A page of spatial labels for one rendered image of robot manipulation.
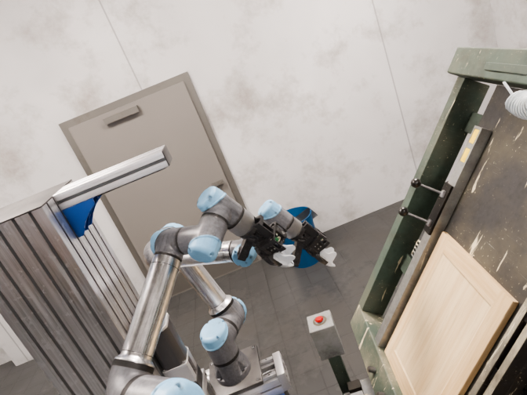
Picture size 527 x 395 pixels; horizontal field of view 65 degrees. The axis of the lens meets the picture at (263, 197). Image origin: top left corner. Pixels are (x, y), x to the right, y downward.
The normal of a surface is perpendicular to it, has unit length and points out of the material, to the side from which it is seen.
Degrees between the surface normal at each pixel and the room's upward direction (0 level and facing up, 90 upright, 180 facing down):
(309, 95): 90
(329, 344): 90
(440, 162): 90
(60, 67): 90
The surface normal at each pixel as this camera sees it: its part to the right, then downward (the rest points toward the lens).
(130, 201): 0.13, 0.31
